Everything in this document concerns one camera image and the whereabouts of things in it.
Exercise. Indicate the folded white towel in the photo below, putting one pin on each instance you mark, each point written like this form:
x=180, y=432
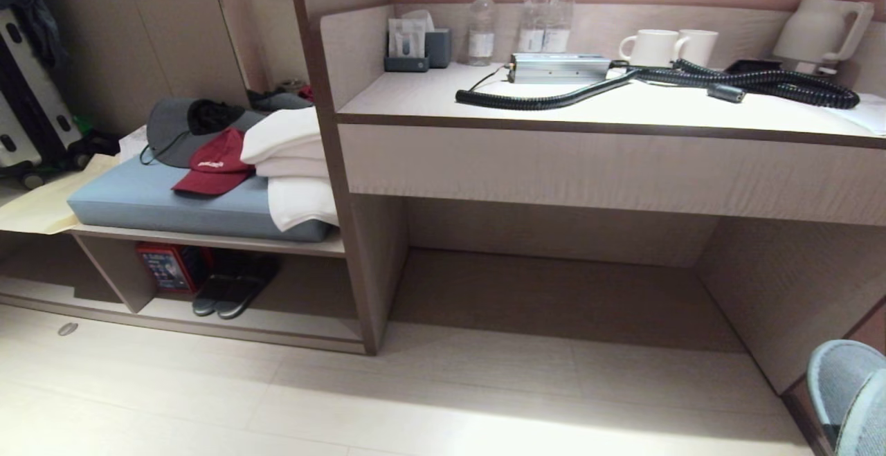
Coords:
x=294, y=165

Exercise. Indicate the grey amenity holder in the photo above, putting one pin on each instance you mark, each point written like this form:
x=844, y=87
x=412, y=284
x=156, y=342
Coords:
x=419, y=48

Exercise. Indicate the silver metal power box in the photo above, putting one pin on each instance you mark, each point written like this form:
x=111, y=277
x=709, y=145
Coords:
x=557, y=68

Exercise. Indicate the wooden desk unit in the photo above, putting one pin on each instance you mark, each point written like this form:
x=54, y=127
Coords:
x=595, y=165

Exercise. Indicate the white mug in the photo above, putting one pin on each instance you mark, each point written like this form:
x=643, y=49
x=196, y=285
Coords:
x=699, y=46
x=654, y=49

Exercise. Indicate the red baseball cap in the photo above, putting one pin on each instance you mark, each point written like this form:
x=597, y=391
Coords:
x=216, y=165

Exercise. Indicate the white electric kettle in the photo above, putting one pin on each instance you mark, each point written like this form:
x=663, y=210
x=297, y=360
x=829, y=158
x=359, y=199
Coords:
x=820, y=30

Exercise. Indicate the blue bench cushion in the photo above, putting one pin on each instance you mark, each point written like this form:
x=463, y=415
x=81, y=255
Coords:
x=145, y=200

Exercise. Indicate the black slipper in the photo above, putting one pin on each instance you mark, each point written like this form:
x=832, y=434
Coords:
x=208, y=295
x=239, y=297

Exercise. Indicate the red box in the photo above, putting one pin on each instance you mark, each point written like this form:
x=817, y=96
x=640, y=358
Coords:
x=166, y=269

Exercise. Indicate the clear water bottle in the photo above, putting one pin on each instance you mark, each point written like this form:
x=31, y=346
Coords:
x=562, y=16
x=481, y=30
x=533, y=16

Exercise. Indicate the wooden bench shelf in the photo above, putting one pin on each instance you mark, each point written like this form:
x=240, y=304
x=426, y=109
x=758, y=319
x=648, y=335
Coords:
x=208, y=241

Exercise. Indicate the black and silver suitcase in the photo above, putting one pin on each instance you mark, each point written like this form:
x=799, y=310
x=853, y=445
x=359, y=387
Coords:
x=28, y=103

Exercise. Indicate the grey bucket hat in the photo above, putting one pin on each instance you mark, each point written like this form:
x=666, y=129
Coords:
x=173, y=131

